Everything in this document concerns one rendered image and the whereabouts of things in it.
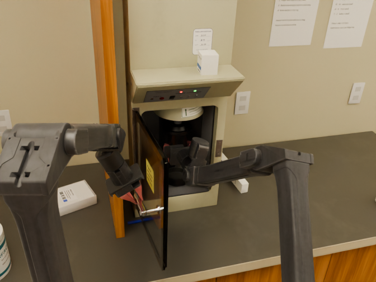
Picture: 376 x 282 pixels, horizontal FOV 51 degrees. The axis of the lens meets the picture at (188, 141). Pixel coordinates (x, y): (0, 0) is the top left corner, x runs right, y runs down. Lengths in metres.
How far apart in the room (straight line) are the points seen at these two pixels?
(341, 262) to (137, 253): 0.77
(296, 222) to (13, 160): 0.52
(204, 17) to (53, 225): 0.79
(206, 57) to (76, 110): 0.74
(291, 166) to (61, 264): 0.47
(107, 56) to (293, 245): 0.65
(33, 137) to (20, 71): 1.05
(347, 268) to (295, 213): 0.91
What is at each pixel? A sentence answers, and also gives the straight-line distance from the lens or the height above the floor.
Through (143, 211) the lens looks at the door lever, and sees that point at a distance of 1.09.
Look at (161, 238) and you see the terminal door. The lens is 1.13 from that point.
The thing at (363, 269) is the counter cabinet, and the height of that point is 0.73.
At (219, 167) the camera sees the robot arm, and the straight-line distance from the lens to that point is 1.08.
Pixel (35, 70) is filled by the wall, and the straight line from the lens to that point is 1.63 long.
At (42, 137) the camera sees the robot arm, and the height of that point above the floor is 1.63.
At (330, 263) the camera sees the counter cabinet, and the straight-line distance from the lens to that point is 1.61.
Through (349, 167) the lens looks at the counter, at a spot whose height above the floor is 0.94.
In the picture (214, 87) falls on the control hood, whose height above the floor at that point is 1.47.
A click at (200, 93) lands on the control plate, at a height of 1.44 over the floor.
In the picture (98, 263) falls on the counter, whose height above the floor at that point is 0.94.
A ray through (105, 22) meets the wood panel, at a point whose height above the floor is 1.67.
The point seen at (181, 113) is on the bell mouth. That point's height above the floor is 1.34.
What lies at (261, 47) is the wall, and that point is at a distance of 1.80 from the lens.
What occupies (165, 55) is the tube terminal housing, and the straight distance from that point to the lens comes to 1.19.
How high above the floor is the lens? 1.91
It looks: 30 degrees down
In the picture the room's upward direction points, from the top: 3 degrees clockwise
